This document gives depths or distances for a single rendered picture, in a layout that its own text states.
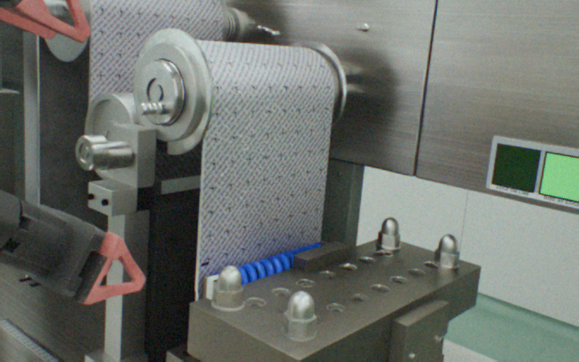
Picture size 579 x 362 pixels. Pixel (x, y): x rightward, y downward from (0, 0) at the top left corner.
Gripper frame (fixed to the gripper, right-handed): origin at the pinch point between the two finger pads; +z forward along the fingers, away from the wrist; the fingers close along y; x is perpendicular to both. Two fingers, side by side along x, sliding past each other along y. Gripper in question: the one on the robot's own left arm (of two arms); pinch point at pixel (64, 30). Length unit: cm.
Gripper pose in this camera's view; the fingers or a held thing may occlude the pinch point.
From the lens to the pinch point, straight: 65.9
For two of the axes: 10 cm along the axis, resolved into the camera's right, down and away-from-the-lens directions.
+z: 4.6, 5.5, 7.0
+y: 7.5, 1.8, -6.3
